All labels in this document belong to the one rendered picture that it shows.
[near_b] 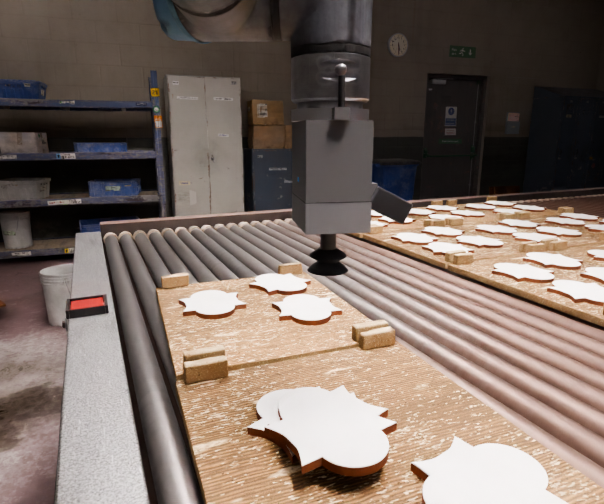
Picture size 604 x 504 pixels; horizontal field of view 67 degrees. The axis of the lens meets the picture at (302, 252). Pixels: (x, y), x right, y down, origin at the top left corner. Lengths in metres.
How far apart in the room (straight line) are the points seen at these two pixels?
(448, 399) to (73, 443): 0.45
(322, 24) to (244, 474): 0.42
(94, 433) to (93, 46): 5.50
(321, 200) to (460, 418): 0.32
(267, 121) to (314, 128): 5.24
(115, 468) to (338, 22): 0.49
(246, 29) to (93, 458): 0.47
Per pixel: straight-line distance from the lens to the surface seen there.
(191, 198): 5.40
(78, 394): 0.72
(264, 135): 5.68
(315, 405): 0.54
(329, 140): 0.42
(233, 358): 0.71
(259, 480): 0.49
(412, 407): 0.61
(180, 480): 0.53
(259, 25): 0.45
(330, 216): 0.43
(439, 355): 0.79
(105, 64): 5.93
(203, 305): 0.90
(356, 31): 0.45
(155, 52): 5.96
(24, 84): 5.37
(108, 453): 0.60
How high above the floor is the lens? 1.26
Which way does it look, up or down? 14 degrees down
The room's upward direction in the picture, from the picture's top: straight up
